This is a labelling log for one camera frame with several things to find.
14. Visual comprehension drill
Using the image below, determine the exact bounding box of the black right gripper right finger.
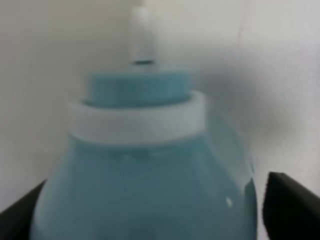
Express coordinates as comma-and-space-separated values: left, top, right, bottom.
262, 172, 320, 240

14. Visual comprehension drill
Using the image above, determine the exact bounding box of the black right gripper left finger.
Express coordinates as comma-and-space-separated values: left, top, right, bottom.
0, 180, 46, 240

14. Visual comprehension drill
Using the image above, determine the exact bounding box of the teal bottle-shaped pencil sharpener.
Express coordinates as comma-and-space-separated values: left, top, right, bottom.
29, 0, 258, 240

